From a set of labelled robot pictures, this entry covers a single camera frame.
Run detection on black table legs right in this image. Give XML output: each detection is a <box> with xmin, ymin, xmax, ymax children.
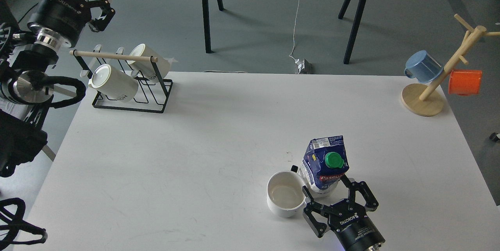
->
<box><xmin>338</xmin><ymin>0</ymin><xmax>367</xmax><ymax>64</ymax></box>

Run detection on white mug front on rack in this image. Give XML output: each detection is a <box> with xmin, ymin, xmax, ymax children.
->
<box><xmin>88</xmin><ymin>64</ymin><xmax>139</xmax><ymax>103</ymax></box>

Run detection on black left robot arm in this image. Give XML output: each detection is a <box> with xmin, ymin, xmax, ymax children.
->
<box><xmin>1</xmin><ymin>0</ymin><xmax>115</xmax><ymax>178</ymax></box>

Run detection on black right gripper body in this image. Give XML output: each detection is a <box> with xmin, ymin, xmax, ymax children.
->
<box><xmin>328</xmin><ymin>199</ymin><xmax>386</xmax><ymax>251</ymax></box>

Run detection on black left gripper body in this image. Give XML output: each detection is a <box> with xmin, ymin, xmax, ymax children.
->
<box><xmin>27</xmin><ymin>0</ymin><xmax>91</xmax><ymax>48</ymax></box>

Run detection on white mug rear on rack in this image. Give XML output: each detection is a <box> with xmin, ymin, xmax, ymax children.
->
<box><xmin>127</xmin><ymin>43</ymin><xmax>171</xmax><ymax>83</ymax></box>

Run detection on orange cup on tree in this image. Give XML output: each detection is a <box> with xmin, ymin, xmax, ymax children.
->
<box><xmin>448</xmin><ymin>69</ymin><xmax>482</xmax><ymax>96</ymax></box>

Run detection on black table legs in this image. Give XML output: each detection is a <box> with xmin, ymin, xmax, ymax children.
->
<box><xmin>202</xmin><ymin>0</ymin><xmax>225</xmax><ymax>54</ymax></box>
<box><xmin>338</xmin><ymin>0</ymin><xmax>367</xmax><ymax>64</ymax></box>

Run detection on blue cup on tree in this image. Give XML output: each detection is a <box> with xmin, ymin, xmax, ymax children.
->
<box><xmin>404</xmin><ymin>50</ymin><xmax>444</xmax><ymax>84</ymax></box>

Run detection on black wire mug rack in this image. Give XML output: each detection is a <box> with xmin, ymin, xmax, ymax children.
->
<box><xmin>70</xmin><ymin>45</ymin><xmax>173</xmax><ymax>113</ymax></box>

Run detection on white mug on rack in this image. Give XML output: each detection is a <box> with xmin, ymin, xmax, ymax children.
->
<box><xmin>88</xmin><ymin>64</ymin><xmax>139</xmax><ymax>103</ymax></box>
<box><xmin>127</xmin><ymin>43</ymin><xmax>171</xmax><ymax>83</ymax></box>

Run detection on wooden mug tree stand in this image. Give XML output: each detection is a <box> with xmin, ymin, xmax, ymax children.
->
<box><xmin>400</xmin><ymin>13</ymin><xmax>499</xmax><ymax>116</ymax></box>

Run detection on blue milk carton green cap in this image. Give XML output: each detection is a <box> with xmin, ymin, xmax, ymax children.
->
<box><xmin>298</xmin><ymin>135</ymin><xmax>349</xmax><ymax>197</ymax></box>

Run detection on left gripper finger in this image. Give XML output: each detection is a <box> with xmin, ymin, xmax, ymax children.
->
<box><xmin>88</xmin><ymin>0</ymin><xmax>116</xmax><ymax>32</ymax></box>

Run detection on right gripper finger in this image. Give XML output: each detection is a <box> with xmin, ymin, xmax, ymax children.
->
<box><xmin>339</xmin><ymin>176</ymin><xmax>379</xmax><ymax>212</ymax></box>
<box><xmin>302</xmin><ymin>186</ymin><xmax>332</xmax><ymax>238</ymax></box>

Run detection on white mug black handle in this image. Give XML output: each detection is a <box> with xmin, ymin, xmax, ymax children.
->
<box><xmin>266</xmin><ymin>165</ymin><xmax>306</xmax><ymax>218</ymax></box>

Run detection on grey power adapter on floor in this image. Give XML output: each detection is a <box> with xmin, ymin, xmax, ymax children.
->
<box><xmin>295</xmin><ymin>59</ymin><xmax>314</xmax><ymax>74</ymax></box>

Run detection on black table legs left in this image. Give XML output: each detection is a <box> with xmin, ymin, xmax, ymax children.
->
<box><xmin>202</xmin><ymin>0</ymin><xmax>225</xmax><ymax>54</ymax></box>

